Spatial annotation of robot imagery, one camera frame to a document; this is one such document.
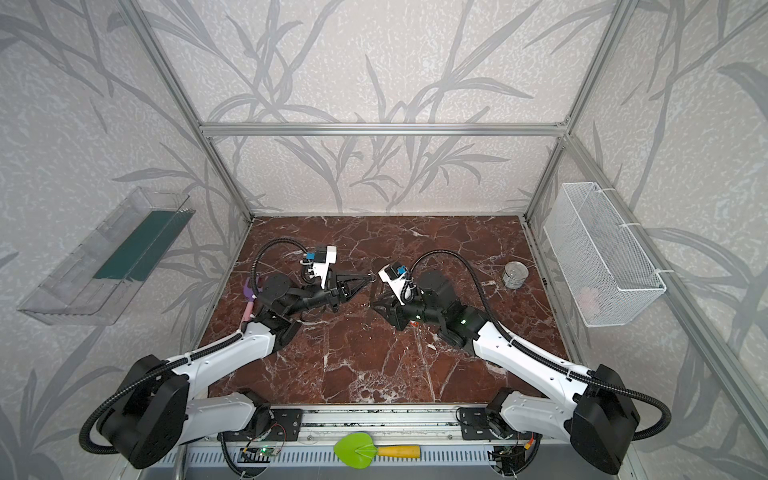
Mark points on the green yellow toy shovel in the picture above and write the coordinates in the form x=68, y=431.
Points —
x=358, y=451

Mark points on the right circuit board with wires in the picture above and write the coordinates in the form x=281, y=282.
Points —
x=511, y=460

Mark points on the clear plastic wall shelf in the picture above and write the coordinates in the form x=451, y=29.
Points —
x=96, y=282

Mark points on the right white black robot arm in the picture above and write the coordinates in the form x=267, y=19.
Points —
x=571, y=405

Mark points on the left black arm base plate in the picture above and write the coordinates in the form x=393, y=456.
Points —
x=290, y=419

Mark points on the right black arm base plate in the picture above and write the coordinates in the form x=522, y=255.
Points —
x=482, y=424

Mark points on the white wire mesh basket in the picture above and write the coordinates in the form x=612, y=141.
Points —
x=609, y=275

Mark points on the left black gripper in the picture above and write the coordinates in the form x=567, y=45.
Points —
x=336, y=287

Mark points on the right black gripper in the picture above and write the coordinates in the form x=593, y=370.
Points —
x=390, y=301

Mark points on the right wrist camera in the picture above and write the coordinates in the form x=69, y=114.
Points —
x=399, y=280

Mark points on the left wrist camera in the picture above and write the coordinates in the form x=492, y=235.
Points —
x=317, y=263

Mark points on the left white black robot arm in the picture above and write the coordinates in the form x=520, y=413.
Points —
x=160, y=403

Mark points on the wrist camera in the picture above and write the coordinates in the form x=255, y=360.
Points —
x=317, y=263
x=399, y=280

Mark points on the purple pink toy rake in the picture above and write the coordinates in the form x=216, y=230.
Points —
x=250, y=297

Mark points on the left circuit board with wires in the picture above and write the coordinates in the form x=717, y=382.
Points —
x=264, y=447

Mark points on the aluminium front rail frame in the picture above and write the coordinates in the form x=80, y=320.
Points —
x=390, y=420

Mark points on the circuit board with wires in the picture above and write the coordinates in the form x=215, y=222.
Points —
x=511, y=460
x=264, y=447

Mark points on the small grey metal cup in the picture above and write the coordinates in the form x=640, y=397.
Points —
x=515, y=275

